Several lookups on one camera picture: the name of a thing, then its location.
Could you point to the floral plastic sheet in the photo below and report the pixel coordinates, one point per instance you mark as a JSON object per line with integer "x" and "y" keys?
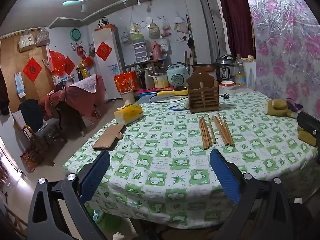
{"x": 282, "y": 42}

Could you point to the panda plush toy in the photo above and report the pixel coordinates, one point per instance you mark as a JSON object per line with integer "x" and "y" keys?
{"x": 102, "y": 23}

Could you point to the black power plug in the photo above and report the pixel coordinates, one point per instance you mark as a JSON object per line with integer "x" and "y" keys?
{"x": 225, "y": 96}

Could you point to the light green rice cooker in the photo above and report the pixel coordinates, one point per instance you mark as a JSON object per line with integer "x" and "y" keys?
{"x": 177, "y": 76}

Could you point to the stainless steel kettle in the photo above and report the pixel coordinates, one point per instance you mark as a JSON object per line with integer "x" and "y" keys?
{"x": 146, "y": 80}

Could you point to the clear plastic bottle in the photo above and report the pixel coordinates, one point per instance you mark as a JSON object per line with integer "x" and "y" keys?
{"x": 240, "y": 72}

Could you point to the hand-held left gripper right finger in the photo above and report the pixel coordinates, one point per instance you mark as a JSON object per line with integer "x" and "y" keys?
{"x": 225, "y": 177}

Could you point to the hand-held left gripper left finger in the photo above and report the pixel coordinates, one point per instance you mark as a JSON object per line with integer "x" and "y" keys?
{"x": 96, "y": 173}

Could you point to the white red bowl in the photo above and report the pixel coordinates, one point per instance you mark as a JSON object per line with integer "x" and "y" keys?
{"x": 227, "y": 85}

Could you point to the red mesh hanging bag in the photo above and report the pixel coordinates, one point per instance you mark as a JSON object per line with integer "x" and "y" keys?
{"x": 165, "y": 27}

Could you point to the cream cooking pot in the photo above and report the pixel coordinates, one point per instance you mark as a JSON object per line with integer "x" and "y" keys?
{"x": 160, "y": 81}

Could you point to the red diamond paper on refrigerator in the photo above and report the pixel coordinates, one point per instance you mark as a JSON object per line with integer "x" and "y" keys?
{"x": 103, "y": 51}

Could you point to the wooden chopstick holder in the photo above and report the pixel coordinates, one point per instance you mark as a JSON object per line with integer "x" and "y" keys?
{"x": 203, "y": 93}

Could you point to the chair with red cover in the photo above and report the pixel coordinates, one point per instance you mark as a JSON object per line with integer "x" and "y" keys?
{"x": 82, "y": 92}

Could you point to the green white checked tablecloth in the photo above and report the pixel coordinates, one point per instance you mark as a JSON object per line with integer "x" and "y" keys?
{"x": 162, "y": 160}

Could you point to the red diamond paper on door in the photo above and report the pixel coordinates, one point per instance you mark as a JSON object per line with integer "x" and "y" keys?
{"x": 32, "y": 69}

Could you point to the yellow oil bottle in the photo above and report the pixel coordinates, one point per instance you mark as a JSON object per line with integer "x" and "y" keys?
{"x": 83, "y": 71}

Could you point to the green round plate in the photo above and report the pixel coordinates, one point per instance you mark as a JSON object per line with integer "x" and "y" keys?
{"x": 75, "y": 35}

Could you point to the dark red curtain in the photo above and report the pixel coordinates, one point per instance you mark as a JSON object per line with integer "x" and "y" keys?
{"x": 235, "y": 17}

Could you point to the purple cloth item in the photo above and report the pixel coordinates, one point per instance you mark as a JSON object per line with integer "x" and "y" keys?
{"x": 296, "y": 106}

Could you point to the pink thermos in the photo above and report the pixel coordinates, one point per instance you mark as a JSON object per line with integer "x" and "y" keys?
{"x": 155, "y": 51}

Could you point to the white refrigerator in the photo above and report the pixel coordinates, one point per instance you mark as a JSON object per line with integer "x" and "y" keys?
{"x": 110, "y": 75}

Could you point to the white bin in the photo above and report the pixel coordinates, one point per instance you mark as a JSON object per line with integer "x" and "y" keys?
{"x": 127, "y": 97}

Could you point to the wooden door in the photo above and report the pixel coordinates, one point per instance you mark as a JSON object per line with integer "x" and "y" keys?
{"x": 12, "y": 60}

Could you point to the brown leather wallet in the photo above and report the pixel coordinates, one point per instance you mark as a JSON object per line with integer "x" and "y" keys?
{"x": 108, "y": 137}

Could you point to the plastic drawer unit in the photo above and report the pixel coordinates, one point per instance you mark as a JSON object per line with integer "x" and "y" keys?
{"x": 139, "y": 48}

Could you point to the black silver pressure cooker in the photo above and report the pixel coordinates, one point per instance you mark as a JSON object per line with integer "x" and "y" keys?
{"x": 225, "y": 68}

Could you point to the chair with black jacket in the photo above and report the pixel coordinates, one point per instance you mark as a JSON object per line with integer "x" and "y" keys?
{"x": 32, "y": 115}

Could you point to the green basin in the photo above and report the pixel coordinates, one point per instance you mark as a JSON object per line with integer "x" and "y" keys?
{"x": 107, "y": 221}

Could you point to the yellow tissue pack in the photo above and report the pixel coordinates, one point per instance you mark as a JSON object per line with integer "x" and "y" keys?
{"x": 128, "y": 113}

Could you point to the yellow green hanging bag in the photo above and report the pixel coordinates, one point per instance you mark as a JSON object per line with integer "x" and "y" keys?
{"x": 153, "y": 30}

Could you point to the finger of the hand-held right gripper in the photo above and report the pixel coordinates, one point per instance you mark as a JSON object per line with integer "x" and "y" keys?
{"x": 308, "y": 125}

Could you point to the blue crate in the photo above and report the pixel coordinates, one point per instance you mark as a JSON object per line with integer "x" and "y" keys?
{"x": 147, "y": 94}

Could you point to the beige patterned hanging bag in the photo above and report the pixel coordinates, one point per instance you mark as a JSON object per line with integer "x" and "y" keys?
{"x": 26, "y": 41}

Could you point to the clear hanging bag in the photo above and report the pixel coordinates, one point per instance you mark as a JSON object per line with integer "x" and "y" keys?
{"x": 42, "y": 37}

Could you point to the red gift box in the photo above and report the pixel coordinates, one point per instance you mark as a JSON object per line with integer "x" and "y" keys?
{"x": 126, "y": 82}

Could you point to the patterned shopping bag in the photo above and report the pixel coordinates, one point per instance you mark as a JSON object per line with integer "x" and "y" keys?
{"x": 32, "y": 157}

